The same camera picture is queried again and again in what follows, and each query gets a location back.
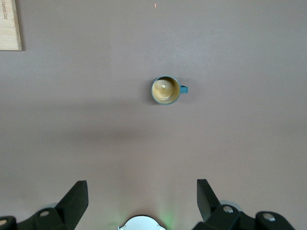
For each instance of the dark teal ribbed mug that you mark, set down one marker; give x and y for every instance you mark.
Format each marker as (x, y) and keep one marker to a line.
(165, 90)

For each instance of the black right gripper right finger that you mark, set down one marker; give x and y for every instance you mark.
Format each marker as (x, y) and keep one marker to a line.
(211, 210)

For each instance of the brown table cover cloth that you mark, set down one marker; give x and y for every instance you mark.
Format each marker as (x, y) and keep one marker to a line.
(96, 119)

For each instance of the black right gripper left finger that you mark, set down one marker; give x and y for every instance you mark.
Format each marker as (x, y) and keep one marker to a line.
(69, 208)

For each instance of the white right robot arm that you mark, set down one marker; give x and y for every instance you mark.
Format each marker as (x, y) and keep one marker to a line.
(141, 224)

